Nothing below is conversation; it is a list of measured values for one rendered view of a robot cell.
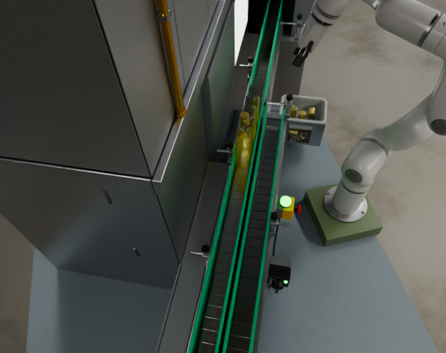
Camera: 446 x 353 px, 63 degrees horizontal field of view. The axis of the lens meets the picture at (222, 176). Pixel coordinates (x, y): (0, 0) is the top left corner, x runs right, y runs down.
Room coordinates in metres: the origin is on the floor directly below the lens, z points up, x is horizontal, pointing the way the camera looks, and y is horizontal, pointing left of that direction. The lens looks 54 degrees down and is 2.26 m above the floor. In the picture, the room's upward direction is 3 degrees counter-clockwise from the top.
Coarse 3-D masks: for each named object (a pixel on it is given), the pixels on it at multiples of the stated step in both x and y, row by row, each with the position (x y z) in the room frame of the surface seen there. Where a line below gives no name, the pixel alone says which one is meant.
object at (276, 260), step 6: (270, 258) 0.54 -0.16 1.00; (276, 258) 0.53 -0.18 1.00; (282, 258) 0.53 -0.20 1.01; (270, 264) 0.51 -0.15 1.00; (276, 264) 0.51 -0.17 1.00; (282, 264) 0.51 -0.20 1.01; (288, 264) 0.51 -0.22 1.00; (270, 270) 0.49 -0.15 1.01; (276, 270) 0.49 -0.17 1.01; (282, 270) 0.49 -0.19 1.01; (288, 270) 0.49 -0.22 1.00; (270, 276) 0.47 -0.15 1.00; (276, 276) 0.47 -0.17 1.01; (282, 276) 0.47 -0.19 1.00; (288, 276) 0.47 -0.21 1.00; (270, 282) 0.47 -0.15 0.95; (288, 282) 0.45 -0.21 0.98
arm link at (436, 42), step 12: (444, 24) 0.80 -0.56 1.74; (432, 36) 0.78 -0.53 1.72; (444, 36) 0.77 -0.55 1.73; (432, 48) 0.77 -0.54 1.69; (444, 48) 0.75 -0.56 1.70; (444, 60) 0.76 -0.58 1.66; (444, 72) 0.74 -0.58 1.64; (444, 84) 0.72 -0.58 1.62; (432, 96) 0.71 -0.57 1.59; (444, 96) 0.69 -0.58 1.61; (432, 108) 0.69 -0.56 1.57; (444, 108) 0.67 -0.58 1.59; (432, 120) 0.66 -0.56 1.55; (444, 120) 0.65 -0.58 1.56; (444, 132) 0.63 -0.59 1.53
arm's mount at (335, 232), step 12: (312, 192) 0.93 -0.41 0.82; (324, 192) 0.92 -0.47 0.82; (312, 204) 0.86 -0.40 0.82; (312, 216) 0.83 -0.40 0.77; (324, 216) 0.80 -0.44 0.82; (372, 216) 0.78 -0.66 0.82; (324, 228) 0.74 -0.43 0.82; (336, 228) 0.74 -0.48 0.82; (348, 228) 0.73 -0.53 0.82; (360, 228) 0.73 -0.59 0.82; (372, 228) 0.73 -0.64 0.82; (324, 240) 0.70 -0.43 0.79; (336, 240) 0.69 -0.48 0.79; (348, 240) 0.70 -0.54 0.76
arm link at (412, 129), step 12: (420, 108) 0.79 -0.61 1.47; (396, 120) 0.82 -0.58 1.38; (408, 120) 0.77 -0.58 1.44; (420, 120) 0.75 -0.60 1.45; (372, 132) 0.89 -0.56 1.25; (384, 132) 0.82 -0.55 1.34; (396, 132) 0.77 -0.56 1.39; (408, 132) 0.74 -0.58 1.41; (420, 132) 0.73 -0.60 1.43; (432, 132) 0.73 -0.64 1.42; (384, 144) 0.84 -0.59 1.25; (396, 144) 0.75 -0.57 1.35; (408, 144) 0.74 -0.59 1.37
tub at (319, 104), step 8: (296, 96) 1.38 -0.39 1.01; (304, 96) 1.38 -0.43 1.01; (304, 104) 1.36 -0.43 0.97; (312, 104) 1.35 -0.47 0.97; (320, 104) 1.34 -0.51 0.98; (280, 112) 1.27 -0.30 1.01; (320, 112) 1.33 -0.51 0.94; (296, 120) 1.22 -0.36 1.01; (304, 120) 1.21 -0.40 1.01; (312, 120) 1.20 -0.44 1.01; (320, 120) 1.27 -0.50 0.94
